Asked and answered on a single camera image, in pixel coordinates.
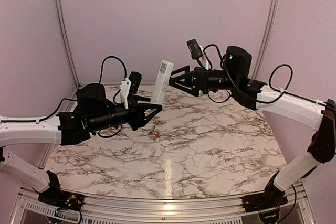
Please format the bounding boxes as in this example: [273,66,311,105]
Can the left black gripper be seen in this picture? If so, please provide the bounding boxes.
[89,95,163,132]

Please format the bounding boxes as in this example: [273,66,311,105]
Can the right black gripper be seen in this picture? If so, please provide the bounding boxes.
[166,65,239,97]

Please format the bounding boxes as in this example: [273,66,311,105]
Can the white remote control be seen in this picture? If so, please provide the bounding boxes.
[150,60,174,105]

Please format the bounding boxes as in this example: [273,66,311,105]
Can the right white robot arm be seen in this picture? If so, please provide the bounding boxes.
[169,46,335,207]

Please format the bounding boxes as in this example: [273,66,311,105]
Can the orange AAA battery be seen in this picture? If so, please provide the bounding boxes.
[153,133,160,141]

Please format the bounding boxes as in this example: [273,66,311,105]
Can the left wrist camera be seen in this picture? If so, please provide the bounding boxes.
[128,71,142,94]

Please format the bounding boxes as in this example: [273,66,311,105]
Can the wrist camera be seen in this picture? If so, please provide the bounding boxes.
[128,71,142,94]
[186,39,203,60]

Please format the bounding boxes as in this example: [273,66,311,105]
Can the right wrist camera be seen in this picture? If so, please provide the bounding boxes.
[186,39,203,60]

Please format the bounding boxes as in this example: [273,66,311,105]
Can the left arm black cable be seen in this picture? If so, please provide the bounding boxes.
[34,56,128,138]

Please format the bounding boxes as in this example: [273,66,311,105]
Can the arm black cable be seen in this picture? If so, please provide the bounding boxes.
[34,56,128,138]
[203,44,326,224]

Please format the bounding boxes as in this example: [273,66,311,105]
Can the right aluminium frame post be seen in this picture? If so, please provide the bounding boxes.
[251,0,279,79]

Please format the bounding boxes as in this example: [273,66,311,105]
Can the aluminium frame post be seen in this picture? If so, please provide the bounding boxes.
[54,0,80,88]
[251,0,279,79]

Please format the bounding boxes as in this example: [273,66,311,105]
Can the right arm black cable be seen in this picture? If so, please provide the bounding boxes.
[203,44,326,224]

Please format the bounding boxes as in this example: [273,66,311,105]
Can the front aluminium rail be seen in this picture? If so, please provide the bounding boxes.
[10,184,316,223]

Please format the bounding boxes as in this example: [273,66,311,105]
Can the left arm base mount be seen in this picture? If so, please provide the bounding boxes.
[38,170,84,211]

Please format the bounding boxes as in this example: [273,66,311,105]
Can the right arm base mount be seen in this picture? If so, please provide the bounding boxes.
[242,193,288,212]

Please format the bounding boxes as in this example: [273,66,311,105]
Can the left aluminium frame post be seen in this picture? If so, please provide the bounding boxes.
[54,0,80,88]

